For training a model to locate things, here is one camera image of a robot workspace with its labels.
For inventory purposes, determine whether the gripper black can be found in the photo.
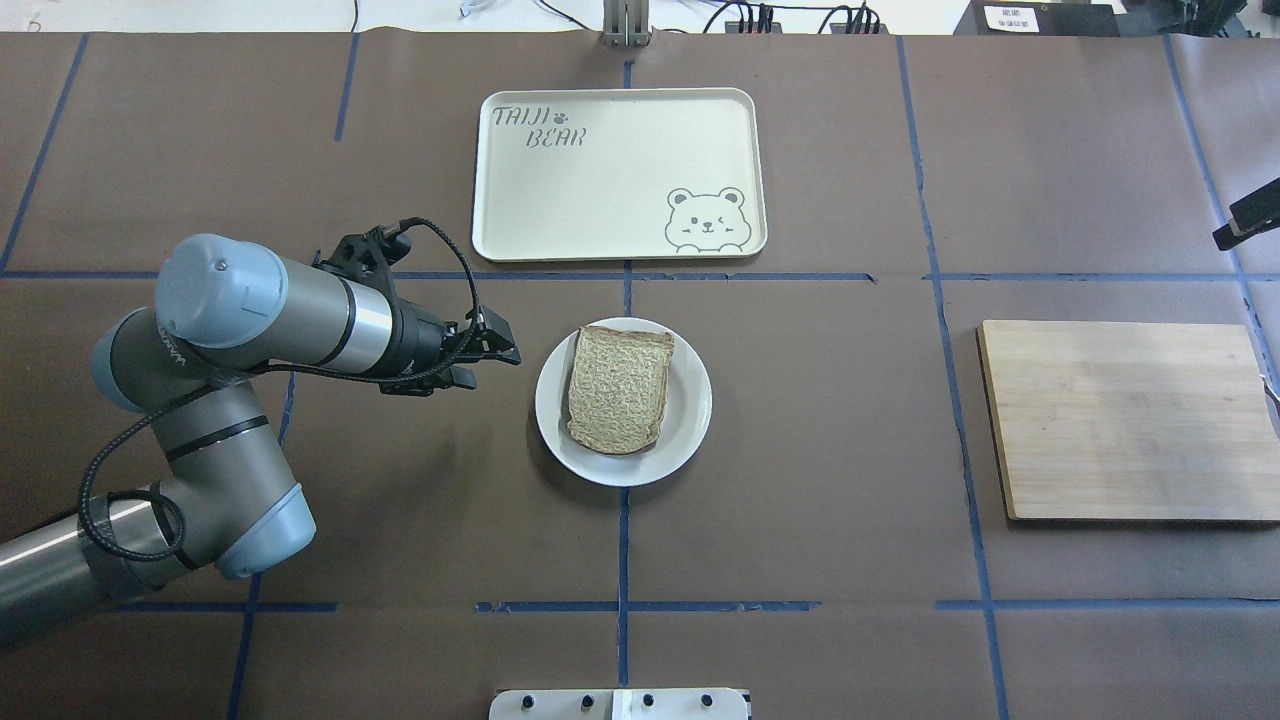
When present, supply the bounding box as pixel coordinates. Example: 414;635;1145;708
381;300;522;393
1212;178;1280;251

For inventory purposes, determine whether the bread slice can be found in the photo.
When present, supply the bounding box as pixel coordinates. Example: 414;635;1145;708
567;325;675;455

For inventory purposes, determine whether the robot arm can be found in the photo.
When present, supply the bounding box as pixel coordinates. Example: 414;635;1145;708
3;218;521;652

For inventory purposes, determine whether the white round plate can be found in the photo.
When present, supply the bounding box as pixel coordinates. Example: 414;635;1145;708
532;316;713;488

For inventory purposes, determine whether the cream bear serving tray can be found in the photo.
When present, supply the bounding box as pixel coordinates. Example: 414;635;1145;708
471;87;768;263

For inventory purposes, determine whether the wooden cutting board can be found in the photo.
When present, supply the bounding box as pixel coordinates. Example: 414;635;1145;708
977;319;1279;524

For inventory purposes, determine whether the black box with label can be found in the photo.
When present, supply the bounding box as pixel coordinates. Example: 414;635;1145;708
952;1;1128;37

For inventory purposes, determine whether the black power strip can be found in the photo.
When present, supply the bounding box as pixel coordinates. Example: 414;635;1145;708
701;1;890;36

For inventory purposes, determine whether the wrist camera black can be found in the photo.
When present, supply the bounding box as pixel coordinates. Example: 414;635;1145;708
311;225;412;304

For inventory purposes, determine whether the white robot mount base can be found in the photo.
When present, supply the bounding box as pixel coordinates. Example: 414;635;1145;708
488;687;753;719

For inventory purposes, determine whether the aluminium frame post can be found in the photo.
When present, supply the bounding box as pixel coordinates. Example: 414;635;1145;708
602;0;653;47

